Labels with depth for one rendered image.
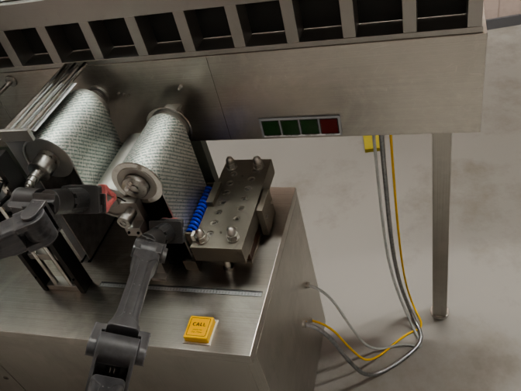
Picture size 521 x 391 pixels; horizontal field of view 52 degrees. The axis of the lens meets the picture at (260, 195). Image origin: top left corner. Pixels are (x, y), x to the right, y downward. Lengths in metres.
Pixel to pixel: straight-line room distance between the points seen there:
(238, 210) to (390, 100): 0.55
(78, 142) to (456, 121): 1.06
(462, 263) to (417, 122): 1.29
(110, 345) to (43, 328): 0.76
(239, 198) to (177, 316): 0.41
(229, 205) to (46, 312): 0.66
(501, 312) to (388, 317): 0.48
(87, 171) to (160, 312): 0.46
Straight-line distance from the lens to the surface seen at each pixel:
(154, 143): 1.55
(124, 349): 1.06
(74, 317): 1.78
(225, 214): 1.65
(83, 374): 2.00
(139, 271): 1.28
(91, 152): 1.66
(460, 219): 2.97
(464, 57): 1.50
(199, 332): 1.53
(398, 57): 1.50
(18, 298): 1.95
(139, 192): 1.51
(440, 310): 2.53
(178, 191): 1.60
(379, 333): 2.53
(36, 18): 1.80
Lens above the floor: 2.12
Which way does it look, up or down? 41 degrees down
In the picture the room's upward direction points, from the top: 16 degrees counter-clockwise
